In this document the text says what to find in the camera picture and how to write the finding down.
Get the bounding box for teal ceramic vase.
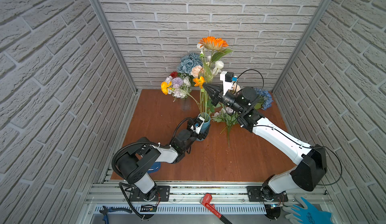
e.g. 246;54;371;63
199;112;211;132

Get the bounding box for yellow orange poppy stem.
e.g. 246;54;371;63
160;76;206;114

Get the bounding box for white green mixed bouquet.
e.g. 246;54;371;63
213;104;238;148

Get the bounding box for blue hydrangea flower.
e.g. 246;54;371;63
254;88;273;110

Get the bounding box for pink lilac flower bouquet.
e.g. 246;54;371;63
161;75;192;99

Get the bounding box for pale blue rose bunch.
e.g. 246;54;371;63
177;53;203;75

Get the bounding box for red gerbera flower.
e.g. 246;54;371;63
170;71;179;79

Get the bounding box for orange flower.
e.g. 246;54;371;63
198;36;233;116

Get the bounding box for clear ribbed glass vase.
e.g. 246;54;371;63
181;98;191;111

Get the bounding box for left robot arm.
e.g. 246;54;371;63
112;129;209;200

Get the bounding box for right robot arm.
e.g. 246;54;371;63
203;83;327;201

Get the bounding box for dark blue oval dish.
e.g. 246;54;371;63
147;162;161;174

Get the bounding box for red pipe wrench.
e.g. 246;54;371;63
201;193;232;224

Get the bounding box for blue work glove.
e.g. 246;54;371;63
282;196;333;224

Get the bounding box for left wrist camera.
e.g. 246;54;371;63
194;115;205;135

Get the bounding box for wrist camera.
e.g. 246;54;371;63
220;71;237;95
194;115;205;135

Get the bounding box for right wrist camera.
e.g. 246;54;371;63
220;71;237;95

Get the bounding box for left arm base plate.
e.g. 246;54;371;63
129;185;170;202

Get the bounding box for aluminium frame rail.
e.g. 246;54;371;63
75;181;342;224

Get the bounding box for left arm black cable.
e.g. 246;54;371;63
111;117;195;179

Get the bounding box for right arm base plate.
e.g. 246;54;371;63
246;186;288;203

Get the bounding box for blue handled pliers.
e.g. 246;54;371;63
99;206;132;224

